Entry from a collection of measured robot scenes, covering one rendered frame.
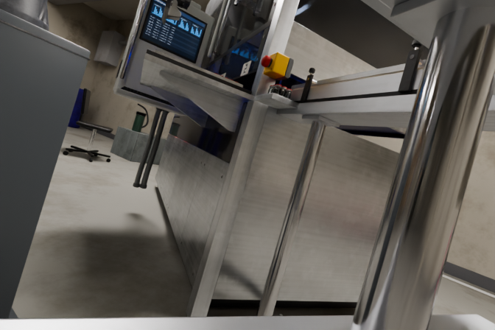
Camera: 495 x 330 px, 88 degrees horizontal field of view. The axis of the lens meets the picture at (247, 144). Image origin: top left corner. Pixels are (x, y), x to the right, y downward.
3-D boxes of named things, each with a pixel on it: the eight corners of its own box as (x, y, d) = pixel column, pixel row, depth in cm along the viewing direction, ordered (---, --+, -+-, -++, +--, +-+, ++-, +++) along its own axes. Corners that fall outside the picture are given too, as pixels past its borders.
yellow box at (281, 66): (278, 81, 99) (283, 62, 99) (289, 78, 92) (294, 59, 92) (261, 74, 95) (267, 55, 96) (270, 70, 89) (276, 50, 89)
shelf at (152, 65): (217, 110, 166) (218, 107, 166) (269, 107, 102) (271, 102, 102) (139, 83, 146) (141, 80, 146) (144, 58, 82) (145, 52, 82)
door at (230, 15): (213, 62, 186) (236, -15, 188) (236, 46, 144) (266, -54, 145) (212, 62, 186) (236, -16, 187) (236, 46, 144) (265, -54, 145)
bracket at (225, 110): (232, 131, 109) (241, 102, 109) (234, 132, 106) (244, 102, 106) (149, 104, 95) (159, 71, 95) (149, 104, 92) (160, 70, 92)
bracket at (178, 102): (203, 127, 154) (209, 106, 155) (204, 127, 152) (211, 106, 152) (144, 108, 141) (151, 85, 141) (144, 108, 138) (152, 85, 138)
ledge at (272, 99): (284, 112, 103) (286, 107, 103) (304, 111, 91) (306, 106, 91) (254, 100, 97) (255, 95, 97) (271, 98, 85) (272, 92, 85)
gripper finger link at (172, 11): (177, 26, 93) (185, 2, 93) (160, 19, 91) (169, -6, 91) (176, 29, 96) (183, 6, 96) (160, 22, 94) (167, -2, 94)
